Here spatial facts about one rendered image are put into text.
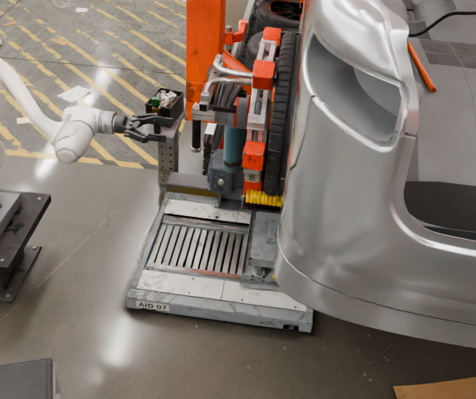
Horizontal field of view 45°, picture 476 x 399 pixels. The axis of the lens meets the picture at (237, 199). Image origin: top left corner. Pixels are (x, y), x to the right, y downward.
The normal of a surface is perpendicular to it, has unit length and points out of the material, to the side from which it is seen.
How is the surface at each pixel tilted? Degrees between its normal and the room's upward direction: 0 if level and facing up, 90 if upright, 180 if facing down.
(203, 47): 90
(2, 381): 0
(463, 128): 22
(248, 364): 0
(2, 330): 0
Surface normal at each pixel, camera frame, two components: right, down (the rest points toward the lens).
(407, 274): -0.31, 0.73
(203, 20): -0.13, 0.61
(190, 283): 0.06, -0.79
